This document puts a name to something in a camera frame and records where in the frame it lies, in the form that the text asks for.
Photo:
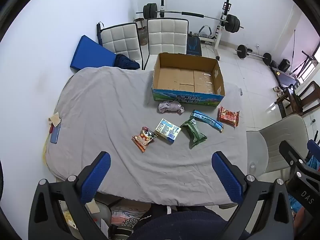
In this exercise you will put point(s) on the person's right hand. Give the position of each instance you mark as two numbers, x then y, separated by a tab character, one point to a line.
298	218

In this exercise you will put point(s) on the beige shoe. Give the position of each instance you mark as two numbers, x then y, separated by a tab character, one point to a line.
280	94
276	89

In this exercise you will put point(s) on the person's dark blue trousers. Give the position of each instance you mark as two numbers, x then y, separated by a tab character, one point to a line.
190	225

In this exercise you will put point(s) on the black thin poles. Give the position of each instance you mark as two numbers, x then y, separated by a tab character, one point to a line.
316	136

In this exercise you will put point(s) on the white bench press rack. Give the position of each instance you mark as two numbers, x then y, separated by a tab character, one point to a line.
220	33

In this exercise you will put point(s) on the pink patterned cloth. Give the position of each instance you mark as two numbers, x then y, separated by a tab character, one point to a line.
125	216

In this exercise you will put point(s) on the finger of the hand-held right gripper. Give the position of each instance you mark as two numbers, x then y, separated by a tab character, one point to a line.
315	148
292	155

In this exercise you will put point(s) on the black tripod stand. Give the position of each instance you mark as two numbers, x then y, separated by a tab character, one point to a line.
307	60

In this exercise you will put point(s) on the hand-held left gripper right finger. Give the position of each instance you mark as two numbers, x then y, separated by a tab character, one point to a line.
226	177

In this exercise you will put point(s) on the green snack packet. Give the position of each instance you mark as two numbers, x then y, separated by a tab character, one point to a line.
195	133

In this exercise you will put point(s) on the clear plastic storage bin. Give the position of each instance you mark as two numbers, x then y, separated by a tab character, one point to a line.
100	212

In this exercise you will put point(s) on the black speaker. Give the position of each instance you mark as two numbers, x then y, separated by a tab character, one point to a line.
284	65

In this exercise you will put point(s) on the long blue packet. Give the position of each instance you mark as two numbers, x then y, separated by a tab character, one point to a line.
205	119

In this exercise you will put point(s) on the black treadmill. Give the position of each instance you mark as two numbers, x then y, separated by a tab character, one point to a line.
287	78

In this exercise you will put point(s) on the blue phone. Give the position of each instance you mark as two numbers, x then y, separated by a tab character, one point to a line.
55	136

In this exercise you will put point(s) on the small floor barbell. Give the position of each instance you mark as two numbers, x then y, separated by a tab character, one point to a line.
253	54

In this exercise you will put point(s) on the panda print snack packet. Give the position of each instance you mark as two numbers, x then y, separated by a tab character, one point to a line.
144	138

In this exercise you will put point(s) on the grey exercise attachment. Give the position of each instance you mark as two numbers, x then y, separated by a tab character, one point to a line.
206	31

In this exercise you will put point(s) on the grey pink cloth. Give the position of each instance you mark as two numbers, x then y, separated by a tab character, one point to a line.
170	107

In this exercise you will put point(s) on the brown wooden chair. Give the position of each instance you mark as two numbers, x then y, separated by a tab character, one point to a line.
310	95

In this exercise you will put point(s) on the racked barbell with plates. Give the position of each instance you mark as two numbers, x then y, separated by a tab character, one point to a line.
192	14

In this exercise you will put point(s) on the beige tape piece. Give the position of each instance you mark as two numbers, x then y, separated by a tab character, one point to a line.
55	119

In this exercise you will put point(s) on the cardboard box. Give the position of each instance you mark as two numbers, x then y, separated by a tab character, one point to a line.
185	80

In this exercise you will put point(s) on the red snack packet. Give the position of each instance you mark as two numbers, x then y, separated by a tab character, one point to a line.
228	117

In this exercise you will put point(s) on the blue foam mat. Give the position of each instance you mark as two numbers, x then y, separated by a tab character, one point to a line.
90	55

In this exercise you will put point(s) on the beige plastic chair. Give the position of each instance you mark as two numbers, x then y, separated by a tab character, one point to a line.
282	140

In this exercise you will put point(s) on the black blue weight bench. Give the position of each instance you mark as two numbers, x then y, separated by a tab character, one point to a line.
193	46

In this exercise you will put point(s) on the white padded chair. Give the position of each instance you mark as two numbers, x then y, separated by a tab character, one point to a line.
166	36
120	42

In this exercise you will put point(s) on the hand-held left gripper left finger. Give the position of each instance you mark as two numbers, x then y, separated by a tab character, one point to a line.
96	177

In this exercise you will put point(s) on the dark blue garment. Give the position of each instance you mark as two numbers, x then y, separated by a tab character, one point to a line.
125	62

